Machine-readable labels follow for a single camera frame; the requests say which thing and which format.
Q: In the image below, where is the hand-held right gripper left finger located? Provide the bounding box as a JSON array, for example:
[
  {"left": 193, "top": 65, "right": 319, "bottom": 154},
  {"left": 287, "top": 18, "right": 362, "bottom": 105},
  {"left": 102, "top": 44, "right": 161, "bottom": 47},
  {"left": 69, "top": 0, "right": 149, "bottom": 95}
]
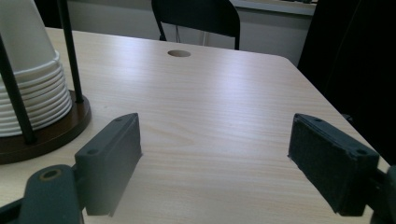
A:
[{"left": 75, "top": 112, "right": 143, "bottom": 217}]

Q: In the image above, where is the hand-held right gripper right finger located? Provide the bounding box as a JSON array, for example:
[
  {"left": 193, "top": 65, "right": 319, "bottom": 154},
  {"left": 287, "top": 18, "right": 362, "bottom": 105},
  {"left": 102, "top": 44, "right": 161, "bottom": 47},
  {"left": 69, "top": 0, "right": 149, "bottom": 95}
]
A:
[{"left": 288, "top": 113, "right": 380, "bottom": 217}]

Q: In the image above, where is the dark wooden cup holder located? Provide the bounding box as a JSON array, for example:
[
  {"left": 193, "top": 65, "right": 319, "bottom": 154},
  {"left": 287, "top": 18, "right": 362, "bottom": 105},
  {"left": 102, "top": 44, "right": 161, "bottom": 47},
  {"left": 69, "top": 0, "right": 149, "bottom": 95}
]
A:
[{"left": 0, "top": 0, "right": 92, "bottom": 165}]

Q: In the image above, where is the dark curtain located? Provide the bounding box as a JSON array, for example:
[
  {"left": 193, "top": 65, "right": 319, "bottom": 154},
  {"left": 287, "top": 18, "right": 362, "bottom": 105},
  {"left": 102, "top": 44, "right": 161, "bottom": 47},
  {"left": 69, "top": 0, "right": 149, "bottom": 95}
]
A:
[{"left": 297, "top": 0, "right": 396, "bottom": 166}]

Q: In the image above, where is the stack of white paper cups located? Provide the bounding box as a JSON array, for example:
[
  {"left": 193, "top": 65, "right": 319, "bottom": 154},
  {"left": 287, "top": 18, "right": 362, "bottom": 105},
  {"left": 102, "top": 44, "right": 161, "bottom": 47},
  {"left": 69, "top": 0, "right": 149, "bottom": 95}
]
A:
[{"left": 0, "top": 0, "right": 74, "bottom": 138}]

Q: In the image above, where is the grey ledge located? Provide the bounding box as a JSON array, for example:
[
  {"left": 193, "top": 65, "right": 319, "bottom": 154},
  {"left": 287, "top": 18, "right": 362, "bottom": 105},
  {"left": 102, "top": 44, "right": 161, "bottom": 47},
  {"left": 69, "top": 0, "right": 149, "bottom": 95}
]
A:
[{"left": 231, "top": 0, "right": 318, "bottom": 17}]

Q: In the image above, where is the black chair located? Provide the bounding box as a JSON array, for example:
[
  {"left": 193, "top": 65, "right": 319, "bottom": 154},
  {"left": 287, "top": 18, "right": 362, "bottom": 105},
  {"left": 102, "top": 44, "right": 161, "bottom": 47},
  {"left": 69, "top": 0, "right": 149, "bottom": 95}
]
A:
[{"left": 150, "top": 0, "right": 242, "bottom": 51}]

